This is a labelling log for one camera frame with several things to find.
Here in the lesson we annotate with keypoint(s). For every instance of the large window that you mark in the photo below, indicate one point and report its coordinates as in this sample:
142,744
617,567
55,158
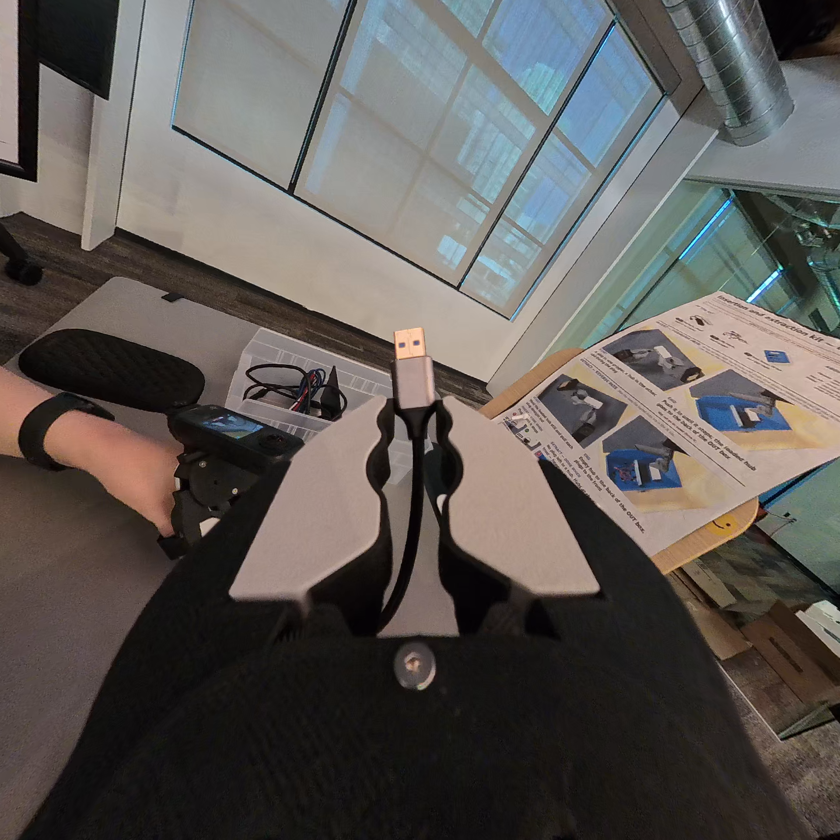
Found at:
394,131

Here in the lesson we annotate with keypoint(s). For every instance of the large black screen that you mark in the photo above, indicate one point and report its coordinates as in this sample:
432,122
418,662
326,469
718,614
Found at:
79,39

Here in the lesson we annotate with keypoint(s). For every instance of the black wristband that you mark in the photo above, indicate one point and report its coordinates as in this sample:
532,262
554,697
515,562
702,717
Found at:
39,426

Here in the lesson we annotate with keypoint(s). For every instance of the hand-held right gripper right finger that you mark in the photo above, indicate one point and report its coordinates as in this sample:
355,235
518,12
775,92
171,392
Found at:
518,525

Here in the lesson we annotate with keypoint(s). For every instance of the black wrist rest pad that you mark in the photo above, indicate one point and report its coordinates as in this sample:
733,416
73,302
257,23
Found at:
111,367

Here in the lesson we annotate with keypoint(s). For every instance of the silver ventilation duct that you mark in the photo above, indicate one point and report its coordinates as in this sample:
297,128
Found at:
735,65

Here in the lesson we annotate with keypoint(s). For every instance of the cardboard box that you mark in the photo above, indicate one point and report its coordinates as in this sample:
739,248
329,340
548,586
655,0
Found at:
787,643

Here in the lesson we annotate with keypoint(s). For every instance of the yellow smiley sticker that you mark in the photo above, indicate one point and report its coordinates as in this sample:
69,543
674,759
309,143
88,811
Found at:
724,526

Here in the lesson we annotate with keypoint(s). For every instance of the black office chair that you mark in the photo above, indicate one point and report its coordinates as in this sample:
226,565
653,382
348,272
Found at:
23,269

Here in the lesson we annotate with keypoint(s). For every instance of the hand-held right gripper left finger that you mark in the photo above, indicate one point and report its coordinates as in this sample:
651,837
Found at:
308,525

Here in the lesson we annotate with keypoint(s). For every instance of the black framed tag sign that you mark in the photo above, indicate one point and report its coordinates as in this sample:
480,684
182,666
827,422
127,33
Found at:
29,98

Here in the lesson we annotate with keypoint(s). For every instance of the printed instruction sheet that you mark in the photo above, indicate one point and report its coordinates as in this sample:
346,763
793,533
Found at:
787,354

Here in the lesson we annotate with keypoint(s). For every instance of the person's left forearm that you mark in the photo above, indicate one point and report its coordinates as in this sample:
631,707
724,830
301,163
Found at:
13,413

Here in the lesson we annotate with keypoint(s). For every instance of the person's left hand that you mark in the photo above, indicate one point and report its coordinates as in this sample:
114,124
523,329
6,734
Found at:
118,453

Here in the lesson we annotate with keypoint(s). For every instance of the clear plastic bin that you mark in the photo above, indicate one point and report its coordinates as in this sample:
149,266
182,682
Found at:
262,410

